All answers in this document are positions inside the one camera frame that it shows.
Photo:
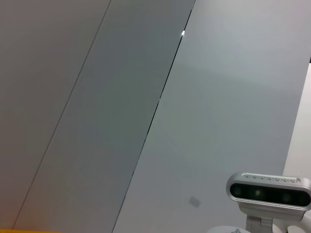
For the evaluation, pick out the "yellow plastic bin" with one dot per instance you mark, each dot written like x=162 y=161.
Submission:
x=24 y=231

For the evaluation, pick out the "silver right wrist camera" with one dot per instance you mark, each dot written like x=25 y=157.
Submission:
x=267 y=194

